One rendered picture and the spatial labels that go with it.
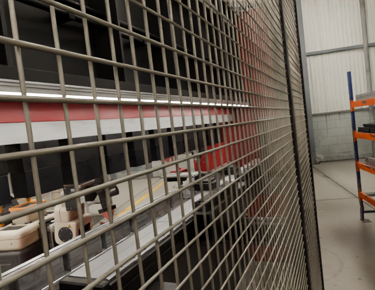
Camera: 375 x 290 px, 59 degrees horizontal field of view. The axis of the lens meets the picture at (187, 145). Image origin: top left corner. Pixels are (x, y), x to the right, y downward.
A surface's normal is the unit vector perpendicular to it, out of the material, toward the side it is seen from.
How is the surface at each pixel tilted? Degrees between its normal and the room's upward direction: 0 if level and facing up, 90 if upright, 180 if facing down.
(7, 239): 90
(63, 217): 90
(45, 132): 90
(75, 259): 90
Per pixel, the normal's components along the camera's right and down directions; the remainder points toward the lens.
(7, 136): 0.91, -0.08
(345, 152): -0.18, 0.07
